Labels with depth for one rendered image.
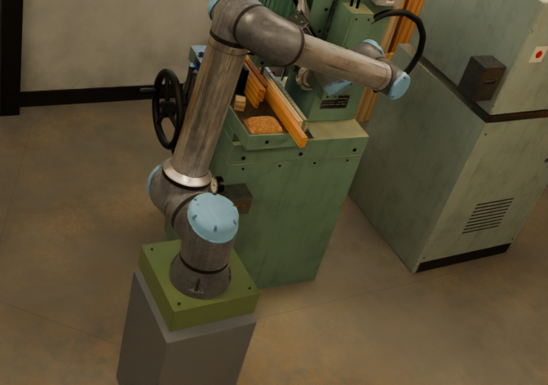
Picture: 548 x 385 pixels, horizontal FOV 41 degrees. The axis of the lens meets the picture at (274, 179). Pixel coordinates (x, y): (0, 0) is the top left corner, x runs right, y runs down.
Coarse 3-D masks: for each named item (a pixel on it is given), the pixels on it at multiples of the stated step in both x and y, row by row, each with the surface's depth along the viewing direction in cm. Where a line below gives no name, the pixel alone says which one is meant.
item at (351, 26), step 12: (348, 12) 244; (360, 12) 244; (372, 12) 246; (336, 24) 251; (348, 24) 245; (360, 24) 246; (336, 36) 252; (348, 36) 247; (360, 36) 250; (348, 48) 251
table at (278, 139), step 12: (192, 48) 281; (204, 48) 283; (192, 60) 282; (228, 108) 256; (252, 108) 257; (264, 108) 259; (228, 120) 256; (240, 120) 249; (240, 132) 249; (276, 132) 248; (288, 132) 250; (252, 144) 246; (264, 144) 248; (276, 144) 251; (288, 144) 253
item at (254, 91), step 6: (252, 78) 257; (246, 84) 261; (252, 84) 257; (258, 84) 255; (246, 90) 261; (252, 90) 257; (258, 90) 253; (246, 96) 262; (252, 96) 258; (258, 96) 254; (252, 102) 258; (258, 102) 256
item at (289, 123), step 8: (248, 56) 278; (264, 80) 267; (272, 96) 259; (272, 104) 259; (280, 104) 255; (280, 112) 255; (288, 112) 253; (288, 120) 250; (288, 128) 250; (296, 128) 246; (296, 136) 246; (304, 136) 243; (304, 144) 244
